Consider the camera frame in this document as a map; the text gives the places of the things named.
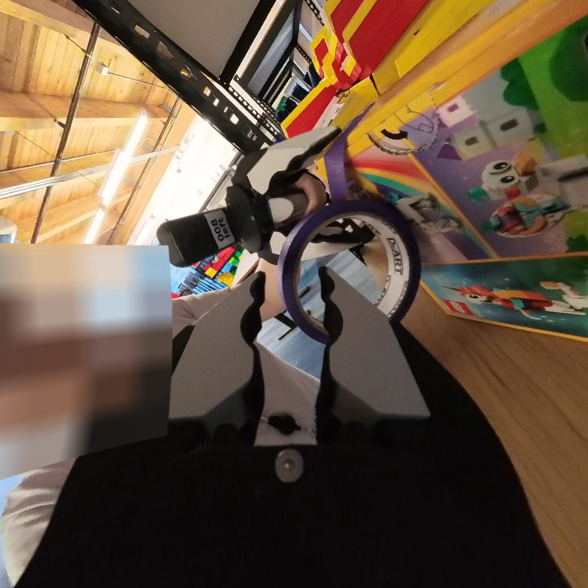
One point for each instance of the ceiling tube light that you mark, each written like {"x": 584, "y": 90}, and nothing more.
{"x": 94, "y": 225}
{"x": 124, "y": 156}

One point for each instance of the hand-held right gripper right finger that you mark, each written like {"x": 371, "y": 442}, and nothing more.
{"x": 376, "y": 372}

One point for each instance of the white shelf board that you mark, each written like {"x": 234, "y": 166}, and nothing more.
{"x": 206, "y": 27}

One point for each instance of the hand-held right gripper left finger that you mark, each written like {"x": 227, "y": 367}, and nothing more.
{"x": 211, "y": 367}

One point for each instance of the purple masking tape roll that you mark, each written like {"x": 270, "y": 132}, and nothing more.
{"x": 285, "y": 257}

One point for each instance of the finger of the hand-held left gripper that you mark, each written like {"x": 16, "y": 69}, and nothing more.
{"x": 268, "y": 170}
{"x": 303, "y": 140}

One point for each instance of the yellow unicorn toy box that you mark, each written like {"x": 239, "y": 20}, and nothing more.
{"x": 505, "y": 193}

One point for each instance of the black slotted rack beam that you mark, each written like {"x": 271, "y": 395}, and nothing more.
{"x": 174, "y": 59}

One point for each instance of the colourful brick display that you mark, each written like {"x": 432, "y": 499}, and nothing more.
{"x": 220, "y": 266}

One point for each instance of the silver ceiling pipe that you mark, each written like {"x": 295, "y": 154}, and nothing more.
{"x": 69, "y": 172}

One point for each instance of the black rack frame post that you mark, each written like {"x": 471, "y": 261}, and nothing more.
{"x": 257, "y": 41}

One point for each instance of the dark ceiling rod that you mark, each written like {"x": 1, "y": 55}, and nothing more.
{"x": 69, "y": 119}

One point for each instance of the person's left hand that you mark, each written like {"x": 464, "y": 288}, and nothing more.
{"x": 314, "y": 197}

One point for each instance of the stack of red yellow boxes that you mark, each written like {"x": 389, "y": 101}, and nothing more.
{"x": 381, "y": 32}

